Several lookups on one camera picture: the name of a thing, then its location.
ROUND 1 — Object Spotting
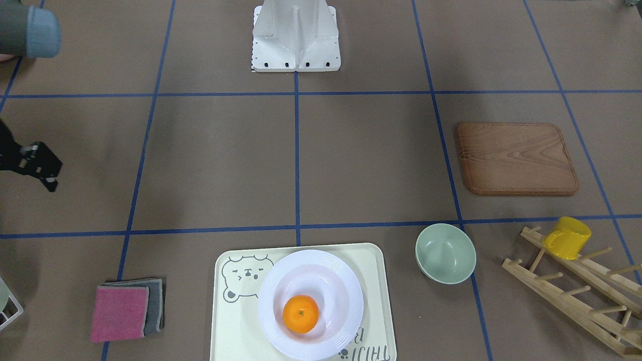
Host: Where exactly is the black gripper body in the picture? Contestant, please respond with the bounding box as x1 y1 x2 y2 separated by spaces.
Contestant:
1 121 23 173

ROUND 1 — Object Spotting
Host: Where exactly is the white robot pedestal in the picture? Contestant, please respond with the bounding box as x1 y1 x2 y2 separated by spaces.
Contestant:
251 1 342 73

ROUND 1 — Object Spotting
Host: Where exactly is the wooden mug rack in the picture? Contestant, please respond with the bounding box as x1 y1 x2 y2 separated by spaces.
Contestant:
502 227 641 360

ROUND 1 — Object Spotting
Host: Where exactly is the wooden cutting board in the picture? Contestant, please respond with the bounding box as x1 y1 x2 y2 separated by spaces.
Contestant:
454 122 579 197

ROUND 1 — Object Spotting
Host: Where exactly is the white wire cup rack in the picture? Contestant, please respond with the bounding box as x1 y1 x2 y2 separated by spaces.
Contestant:
1 277 25 331

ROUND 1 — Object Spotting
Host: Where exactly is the white round plate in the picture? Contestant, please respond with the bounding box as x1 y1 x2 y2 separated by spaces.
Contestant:
258 249 365 360

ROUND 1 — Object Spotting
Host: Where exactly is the cream bear tray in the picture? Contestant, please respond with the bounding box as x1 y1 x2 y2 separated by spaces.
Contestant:
210 243 398 360

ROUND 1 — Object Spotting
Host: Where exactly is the yellow mug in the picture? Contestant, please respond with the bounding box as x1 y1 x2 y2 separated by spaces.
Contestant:
543 216 592 260

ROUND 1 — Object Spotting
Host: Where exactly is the pink and grey folded cloth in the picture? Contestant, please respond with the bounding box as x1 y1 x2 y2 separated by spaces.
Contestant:
90 278 164 343

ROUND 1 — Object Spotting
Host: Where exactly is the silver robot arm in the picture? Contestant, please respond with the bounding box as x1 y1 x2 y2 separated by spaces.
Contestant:
1 1 62 174

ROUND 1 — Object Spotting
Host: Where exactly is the green bowl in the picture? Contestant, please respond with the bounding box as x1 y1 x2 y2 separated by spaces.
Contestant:
414 223 477 285

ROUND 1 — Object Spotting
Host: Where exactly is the orange fruit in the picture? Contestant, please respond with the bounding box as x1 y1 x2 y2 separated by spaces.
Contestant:
282 294 319 334

